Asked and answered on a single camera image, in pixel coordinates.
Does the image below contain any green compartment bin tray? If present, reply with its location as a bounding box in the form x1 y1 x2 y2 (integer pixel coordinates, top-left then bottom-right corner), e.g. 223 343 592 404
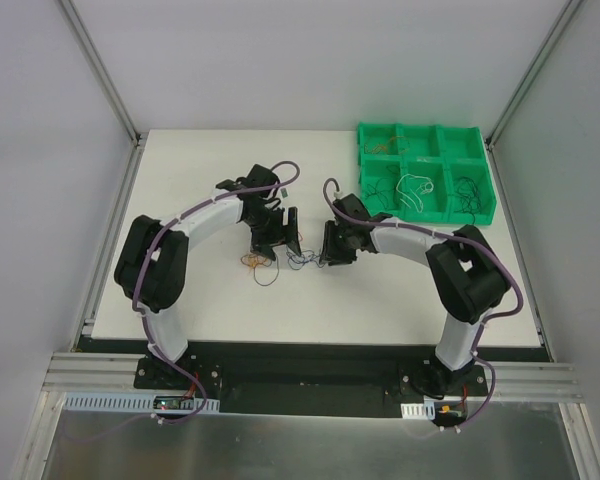
357 123 497 226

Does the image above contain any right white cable duct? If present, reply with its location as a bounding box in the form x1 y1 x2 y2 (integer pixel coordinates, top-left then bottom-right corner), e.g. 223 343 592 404
400 399 436 421

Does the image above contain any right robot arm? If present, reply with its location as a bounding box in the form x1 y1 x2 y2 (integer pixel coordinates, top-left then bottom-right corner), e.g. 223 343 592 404
320 194 512 398

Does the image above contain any coloured wire bundle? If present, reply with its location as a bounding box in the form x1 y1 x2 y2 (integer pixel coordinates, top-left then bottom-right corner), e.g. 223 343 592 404
239 252 282 289

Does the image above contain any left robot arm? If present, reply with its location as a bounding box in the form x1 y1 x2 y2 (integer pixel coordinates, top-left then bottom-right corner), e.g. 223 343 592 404
114 161 301 389

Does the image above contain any left white cable duct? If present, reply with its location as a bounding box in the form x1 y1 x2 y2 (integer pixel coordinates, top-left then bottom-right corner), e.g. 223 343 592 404
64 393 220 415

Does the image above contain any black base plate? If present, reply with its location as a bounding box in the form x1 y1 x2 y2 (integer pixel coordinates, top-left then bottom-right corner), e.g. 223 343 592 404
133 342 488 418

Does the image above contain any white cable duct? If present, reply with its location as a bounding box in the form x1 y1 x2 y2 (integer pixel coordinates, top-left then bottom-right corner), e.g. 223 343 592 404
64 393 220 415
400 399 436 421

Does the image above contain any black wire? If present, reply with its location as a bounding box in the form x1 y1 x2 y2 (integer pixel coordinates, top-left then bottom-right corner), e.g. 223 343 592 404
362 164 401 211

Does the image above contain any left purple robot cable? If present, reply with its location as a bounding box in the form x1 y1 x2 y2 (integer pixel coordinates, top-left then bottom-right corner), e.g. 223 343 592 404
59 160 302 441

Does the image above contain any white wire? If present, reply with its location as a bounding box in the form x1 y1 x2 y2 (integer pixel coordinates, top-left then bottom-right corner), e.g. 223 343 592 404
394 173 435 212

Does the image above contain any orange wire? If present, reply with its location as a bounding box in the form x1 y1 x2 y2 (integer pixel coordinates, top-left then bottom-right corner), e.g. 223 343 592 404
362 137 411 155

